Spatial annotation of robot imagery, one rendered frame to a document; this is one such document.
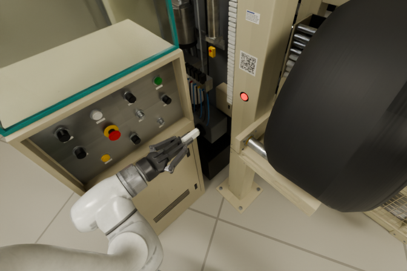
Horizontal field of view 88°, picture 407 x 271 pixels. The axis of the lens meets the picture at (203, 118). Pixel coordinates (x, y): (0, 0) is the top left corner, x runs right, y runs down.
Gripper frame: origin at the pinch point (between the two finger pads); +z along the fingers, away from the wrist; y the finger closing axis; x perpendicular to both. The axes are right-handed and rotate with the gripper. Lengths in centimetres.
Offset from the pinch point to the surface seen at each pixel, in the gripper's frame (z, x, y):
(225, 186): 29, 105, 10
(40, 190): -88, 106, 116
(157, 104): 0.2, -0.6, 21.6
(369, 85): 18, -33, -35
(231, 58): 29.5, -13.5, 8.8
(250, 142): 21.6, 14.3, -10.9
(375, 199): 11, -14, -48
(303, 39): 68, -9, 0
